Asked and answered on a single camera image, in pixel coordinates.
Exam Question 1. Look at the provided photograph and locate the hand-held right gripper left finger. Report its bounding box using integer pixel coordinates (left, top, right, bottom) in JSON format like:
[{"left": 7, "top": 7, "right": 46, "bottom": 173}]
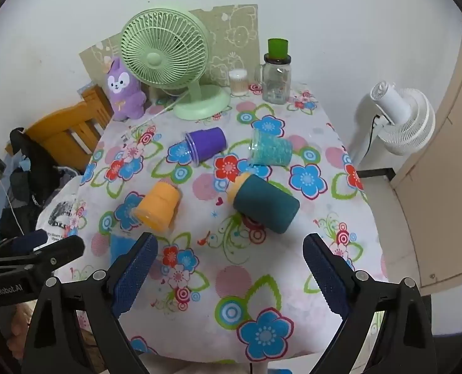
[{"left": 22, "top": 232, "right": 159, "bottom": 374}]

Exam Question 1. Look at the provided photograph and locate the orange cup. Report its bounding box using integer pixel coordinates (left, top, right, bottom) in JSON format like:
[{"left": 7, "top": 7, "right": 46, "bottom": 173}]
[{"left": 131, "top": 181, "right": 183, "bottom": 232}]

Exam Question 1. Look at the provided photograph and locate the dark teal cup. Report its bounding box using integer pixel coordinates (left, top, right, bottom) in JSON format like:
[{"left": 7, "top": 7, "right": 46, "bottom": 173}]
[{"left": 227, "top": 172, "right": 301, "bottom": 235}]

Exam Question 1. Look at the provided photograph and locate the wooden chair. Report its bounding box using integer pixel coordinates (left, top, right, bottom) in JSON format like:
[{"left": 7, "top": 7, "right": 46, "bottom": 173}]
[{"left": 5, "top": 85, "right": 115, "bottom": 173}]

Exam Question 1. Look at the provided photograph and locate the white plastic bag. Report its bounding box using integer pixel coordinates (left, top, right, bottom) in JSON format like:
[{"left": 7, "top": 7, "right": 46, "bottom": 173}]
[{"left": 36, "top": 179, "right": 84, "bottom": 251}]

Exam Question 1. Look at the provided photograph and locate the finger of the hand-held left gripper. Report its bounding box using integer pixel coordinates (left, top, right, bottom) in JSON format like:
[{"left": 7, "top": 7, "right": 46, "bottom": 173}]
[
  {"left": 0, "top": 236, "right": 86, "bottom": 278},
  {"left": 0, "top": 229, "right": 49, "bottom": 261}
]

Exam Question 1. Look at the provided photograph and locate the clear cotton swab container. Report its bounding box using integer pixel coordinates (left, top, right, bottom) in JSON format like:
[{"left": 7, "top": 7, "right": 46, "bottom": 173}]
[{"left": 229, "top": 69, "right": 250, "bottom": 96}]

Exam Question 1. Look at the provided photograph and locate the clear glass jar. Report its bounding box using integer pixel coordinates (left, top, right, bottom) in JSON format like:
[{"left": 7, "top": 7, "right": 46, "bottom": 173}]
[{"left": 254, "top": 55, "right": 293, "bottom": 105}]

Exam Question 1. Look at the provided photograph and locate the white standing fan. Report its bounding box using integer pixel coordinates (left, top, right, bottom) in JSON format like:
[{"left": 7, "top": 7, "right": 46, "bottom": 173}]
[{"left": 350, "top": 81, "right": 436, "bottom": 172}]

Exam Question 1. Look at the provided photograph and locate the thin white cord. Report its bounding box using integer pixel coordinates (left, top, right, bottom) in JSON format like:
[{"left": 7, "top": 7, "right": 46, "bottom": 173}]
[{"left": 0, "top": 171, "right": 26, "bottom": 236}]

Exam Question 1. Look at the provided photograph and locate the printed cardboard sheet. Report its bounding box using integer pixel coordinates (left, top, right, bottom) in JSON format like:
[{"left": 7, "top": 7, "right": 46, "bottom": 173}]
[{"left": 78, "top": 5, "right": 260, "bottom": 99}]

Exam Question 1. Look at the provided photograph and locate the green plastic cup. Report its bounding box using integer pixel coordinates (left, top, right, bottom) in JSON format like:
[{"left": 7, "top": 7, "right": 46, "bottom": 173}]
[{"left": 267, "top": 38, "right": 291, "bottom": 61}]

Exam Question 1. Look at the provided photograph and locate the purple cup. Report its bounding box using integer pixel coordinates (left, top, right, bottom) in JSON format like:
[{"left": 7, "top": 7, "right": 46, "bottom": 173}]
[{"left": 183, "top": 127, "right": 227, "bottom": 163}]

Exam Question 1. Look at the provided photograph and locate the pile of dark clothes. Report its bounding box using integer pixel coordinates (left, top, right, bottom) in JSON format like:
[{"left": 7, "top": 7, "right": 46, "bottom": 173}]
[{"left": 0, "top": 127, "right": 80, "bottom": 242}]

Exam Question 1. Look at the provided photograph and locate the floral tablecloth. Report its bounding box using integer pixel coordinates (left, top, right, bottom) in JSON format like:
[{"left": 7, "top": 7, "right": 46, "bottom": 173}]
[{"left": 36, "top": 86, "right": 389, "bottom": 364}]

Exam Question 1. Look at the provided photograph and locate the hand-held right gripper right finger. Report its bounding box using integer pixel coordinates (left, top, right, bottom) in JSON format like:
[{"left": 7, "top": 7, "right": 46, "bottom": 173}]
[{"left": 302, "top": 233, "right": 438, "bottom": 374}]

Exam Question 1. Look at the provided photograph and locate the white fan power cable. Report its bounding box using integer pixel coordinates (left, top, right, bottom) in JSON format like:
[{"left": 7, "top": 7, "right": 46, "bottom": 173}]
[{"left": 129, "top": 93, "right": 189, "bottom": 130}]

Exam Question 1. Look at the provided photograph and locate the purple plush toy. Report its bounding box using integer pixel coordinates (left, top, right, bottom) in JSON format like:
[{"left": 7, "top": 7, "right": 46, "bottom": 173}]
[{"left": 106, "top": 56, "right": 148, "bottom": 121}]

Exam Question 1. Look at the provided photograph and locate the green desk fan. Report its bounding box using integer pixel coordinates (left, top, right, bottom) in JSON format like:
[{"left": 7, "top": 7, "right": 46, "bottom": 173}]
[{"left": 120, "top": 8, "right": 231, "bottom": 121}]

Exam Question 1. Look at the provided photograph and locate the beige wooden door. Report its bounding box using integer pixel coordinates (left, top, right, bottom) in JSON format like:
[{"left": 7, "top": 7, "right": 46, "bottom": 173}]
[{"left": 387, "top": 19, "right": 462, "bottom": 293}]

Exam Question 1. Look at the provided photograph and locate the clear cup with teal beads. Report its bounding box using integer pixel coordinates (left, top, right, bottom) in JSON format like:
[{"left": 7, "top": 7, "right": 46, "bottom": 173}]
[{"left": 247, "top": 128, "right": 293, "bottom": 166}]

